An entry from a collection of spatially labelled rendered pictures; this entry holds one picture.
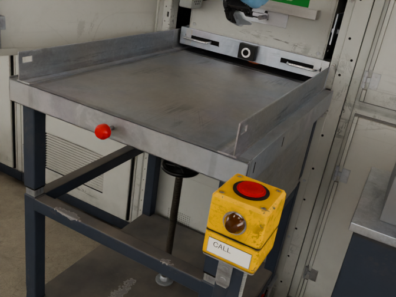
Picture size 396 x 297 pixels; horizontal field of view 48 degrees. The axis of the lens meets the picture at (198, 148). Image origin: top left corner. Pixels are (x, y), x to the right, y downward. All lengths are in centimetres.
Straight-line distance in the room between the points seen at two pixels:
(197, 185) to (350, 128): 62
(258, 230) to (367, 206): 46
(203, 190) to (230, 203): 114
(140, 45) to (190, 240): 75
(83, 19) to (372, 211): 101
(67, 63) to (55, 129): 89
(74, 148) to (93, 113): 106
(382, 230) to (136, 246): 54
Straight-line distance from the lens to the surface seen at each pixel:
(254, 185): 61
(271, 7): 147
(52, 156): 216
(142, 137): 91
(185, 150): 86
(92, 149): 196
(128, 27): 159
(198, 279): 102
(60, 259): 188
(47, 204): 123
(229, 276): 66
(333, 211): 154
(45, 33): 143
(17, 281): 181
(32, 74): 114
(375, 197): 105
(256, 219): 57
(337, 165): 148
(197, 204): 176
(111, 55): 135
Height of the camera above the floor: 118
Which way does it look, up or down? 24 degrees down
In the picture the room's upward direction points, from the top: 9 degrees clockwise
